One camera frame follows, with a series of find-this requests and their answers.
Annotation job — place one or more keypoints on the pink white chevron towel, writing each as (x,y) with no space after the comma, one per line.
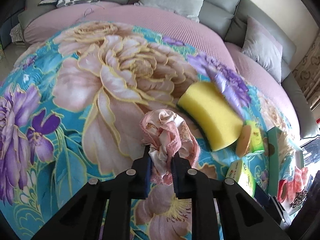
(288,190)

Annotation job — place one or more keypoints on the teal white box tray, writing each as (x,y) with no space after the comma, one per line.
(284,170)

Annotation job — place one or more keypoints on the cream lace cloth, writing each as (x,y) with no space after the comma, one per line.
(285,148)

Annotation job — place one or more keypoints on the green tissue pack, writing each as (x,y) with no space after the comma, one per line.
(241,174)
(256,144)

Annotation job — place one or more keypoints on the pink satin scrunchie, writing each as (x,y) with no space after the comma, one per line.
(167,133)

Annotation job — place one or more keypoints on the leopard print scrunchie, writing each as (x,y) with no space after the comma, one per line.
(299,198)

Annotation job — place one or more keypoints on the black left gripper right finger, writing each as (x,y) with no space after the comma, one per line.
(221,209)

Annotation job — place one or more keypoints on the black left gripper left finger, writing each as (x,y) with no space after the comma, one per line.
(101,209)

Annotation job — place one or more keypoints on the round orange compact case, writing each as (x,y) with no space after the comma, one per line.
(243,142)

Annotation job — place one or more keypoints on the beige patterned curtain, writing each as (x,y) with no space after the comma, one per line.
(307,74)

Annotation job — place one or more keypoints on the pink sofa seat cover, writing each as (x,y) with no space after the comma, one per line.
(174,26)

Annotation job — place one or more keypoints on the grey sofa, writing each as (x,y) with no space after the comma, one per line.
(228,18)

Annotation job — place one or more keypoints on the grey and lilac cushion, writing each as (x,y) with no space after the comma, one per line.
(263,48)

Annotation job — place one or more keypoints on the floral blue blanket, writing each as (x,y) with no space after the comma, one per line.
(71,110)

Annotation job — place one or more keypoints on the yellow sponge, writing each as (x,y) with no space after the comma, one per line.
(217,120)

